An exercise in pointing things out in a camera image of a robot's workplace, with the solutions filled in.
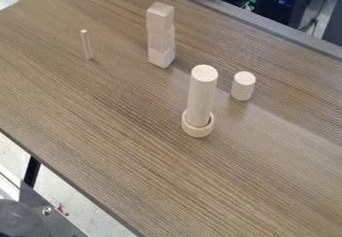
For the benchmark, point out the wooden cube block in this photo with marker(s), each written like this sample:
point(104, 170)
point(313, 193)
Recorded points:
point(159, 16)
point(160, 40)
point(160, 58)

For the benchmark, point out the thin wooden dowel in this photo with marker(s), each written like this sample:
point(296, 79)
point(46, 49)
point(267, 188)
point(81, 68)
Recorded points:
point(86, 45)

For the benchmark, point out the tall wooden cylinder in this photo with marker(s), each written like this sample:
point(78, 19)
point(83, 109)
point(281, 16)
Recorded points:
point(201, 94)

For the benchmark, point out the short wooden cylinder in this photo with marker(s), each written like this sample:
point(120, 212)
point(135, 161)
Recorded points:
point(243, 87)

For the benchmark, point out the black table leg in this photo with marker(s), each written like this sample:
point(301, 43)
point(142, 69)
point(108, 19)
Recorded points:
point(32, 171)

